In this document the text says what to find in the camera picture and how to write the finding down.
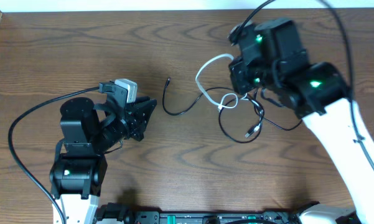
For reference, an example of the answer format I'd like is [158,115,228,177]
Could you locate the white USB cable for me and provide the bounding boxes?
[195,53,250,112]

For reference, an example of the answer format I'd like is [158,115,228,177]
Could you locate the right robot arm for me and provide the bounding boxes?
[228,18,374,223]

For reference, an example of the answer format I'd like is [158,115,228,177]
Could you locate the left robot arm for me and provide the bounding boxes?
[49,93,157,223]

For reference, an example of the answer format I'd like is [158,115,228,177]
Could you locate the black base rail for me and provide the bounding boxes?
[96,202,358,224]

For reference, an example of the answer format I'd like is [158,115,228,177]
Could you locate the black left camera cable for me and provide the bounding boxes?
[7,86,101,224]

